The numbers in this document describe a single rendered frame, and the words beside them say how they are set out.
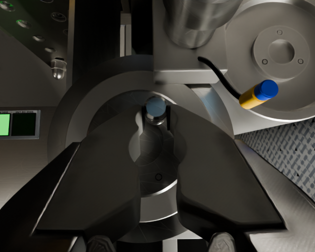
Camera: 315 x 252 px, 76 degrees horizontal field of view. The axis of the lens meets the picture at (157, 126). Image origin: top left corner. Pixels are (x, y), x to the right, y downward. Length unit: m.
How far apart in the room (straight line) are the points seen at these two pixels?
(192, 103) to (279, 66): 0.08
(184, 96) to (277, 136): 0.19
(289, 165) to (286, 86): 0.12
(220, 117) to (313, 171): 0.14
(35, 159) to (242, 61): 0.49
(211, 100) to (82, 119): 0.10
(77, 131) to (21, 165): 0.42
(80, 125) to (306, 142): 0.23
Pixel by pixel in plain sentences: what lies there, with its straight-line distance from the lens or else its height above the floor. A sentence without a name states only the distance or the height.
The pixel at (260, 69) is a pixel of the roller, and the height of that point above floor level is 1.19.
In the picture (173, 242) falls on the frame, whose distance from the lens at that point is 0.54.
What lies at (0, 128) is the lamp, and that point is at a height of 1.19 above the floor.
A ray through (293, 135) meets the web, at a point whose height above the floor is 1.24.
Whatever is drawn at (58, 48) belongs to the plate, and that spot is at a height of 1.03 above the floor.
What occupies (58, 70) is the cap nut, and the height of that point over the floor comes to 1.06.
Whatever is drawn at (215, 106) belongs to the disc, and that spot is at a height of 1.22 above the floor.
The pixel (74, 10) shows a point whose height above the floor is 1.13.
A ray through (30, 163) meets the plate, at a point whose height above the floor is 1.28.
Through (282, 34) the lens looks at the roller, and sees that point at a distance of 0.22.
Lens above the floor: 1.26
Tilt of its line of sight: 7 degrees down
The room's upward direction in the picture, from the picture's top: 179 degrees clockwise
